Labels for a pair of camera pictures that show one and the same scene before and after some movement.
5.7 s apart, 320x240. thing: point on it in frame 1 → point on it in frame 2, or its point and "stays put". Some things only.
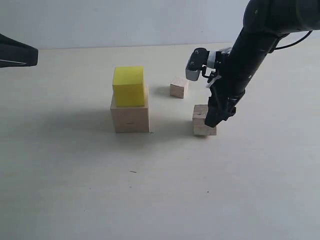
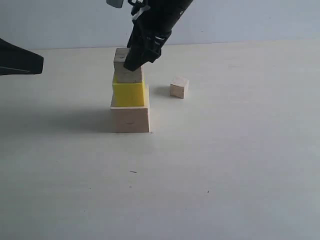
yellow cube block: [128, 83] stays put
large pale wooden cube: [133, 119] stays put
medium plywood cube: [199, 116] → [122, 74]
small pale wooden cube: [179, 88] stays put
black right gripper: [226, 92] → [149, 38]
